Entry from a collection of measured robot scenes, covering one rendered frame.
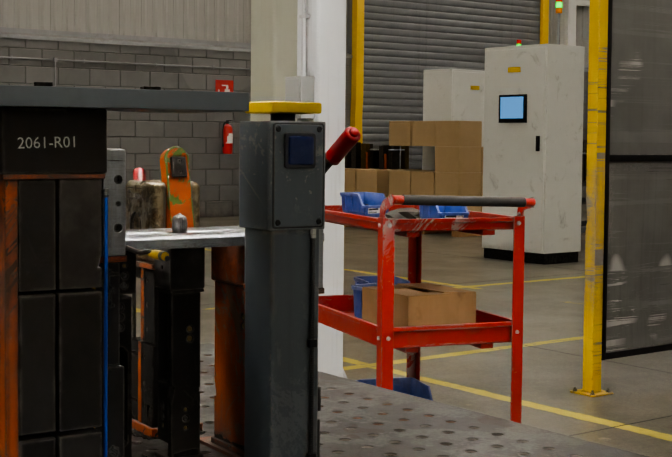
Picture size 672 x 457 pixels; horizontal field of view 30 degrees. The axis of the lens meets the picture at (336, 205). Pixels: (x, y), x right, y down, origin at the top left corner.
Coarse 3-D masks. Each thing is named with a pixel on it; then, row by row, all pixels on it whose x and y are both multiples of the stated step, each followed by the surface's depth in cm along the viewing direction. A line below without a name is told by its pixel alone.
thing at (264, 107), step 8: (256, 104) 129; (264, 104) 128; (272, 104) 127; (280, 104) 127; (288, 104) 128; (296, 104) 128; (304, 104) 129; (312, 104) 129; (320, 104) 130; (248, 112) 131; (256, 112) 130; (264, 112) 128; (272, 112) 127; (280, 112) 127; (288, 112) 128; (296, 112) 128; (304, 112) 129; (312, 112) 129; (320, 112) 130; (272, 120) 130; (280, 120) 130; (288, 120) 130
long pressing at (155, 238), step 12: (156, 228) 168; (168, 228) 169; (192, 228) 169; (204, 228) 169; (216, 228) 169; (228, 228) 170; (240, 228) 170; (132, 240) 148; (144, 240) 149; (156, 240) 150; (168, 240) 151; (180, 240) 152; (192, 240) 153; (204, 240) 154; (216, 240) 154; (228, 240) 155; (240, 240) 156
